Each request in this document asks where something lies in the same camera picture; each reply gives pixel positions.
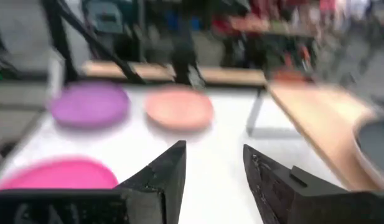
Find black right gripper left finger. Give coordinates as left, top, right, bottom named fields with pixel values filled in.
left=115, top=139, right=188, bottom=224

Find wooden background table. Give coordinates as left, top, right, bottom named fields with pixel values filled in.
left=82, top=59, right=268, bottom=88

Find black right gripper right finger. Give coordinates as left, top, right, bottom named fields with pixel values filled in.
left=243, top=144, right=347, bottom=224

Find purple plate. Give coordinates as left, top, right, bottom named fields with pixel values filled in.
left=49, top=80, right=131, bottom=129

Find beige plate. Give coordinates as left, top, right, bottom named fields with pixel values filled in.
left=352, top=117, right=384, bottom=191

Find salmon plate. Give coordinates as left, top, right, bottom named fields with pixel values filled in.
left=144, top=86, right=215, bottom=132

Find black rig frame struts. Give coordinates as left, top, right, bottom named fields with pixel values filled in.
left=40, top=0, right=148, bottom=86

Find wooden board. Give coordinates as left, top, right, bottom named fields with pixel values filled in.
left=245, top=78, right=383, bottom=192

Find large pink plate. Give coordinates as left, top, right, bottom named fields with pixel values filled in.
left=0, top=156, right=119, bottom=192

